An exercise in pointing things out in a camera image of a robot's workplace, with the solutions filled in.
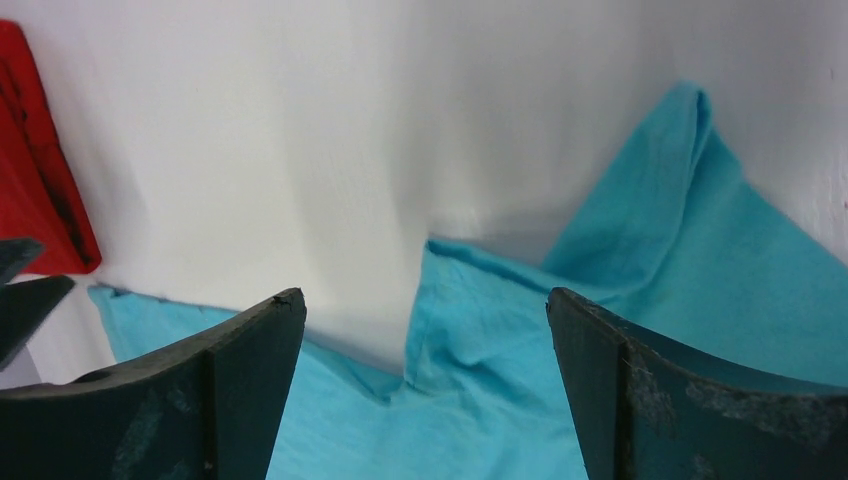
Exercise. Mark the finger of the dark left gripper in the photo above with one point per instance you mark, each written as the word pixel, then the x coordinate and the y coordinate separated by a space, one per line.
pixel 24 307
pixel 16 255

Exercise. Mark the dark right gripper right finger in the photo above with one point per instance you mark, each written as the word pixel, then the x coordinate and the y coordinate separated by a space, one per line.
pixel 645 406

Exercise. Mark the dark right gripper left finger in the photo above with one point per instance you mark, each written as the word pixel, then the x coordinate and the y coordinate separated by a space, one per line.
pixel 206 407

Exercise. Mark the folded red t-shirt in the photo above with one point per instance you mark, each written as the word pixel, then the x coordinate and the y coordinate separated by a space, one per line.
pixel 39 196

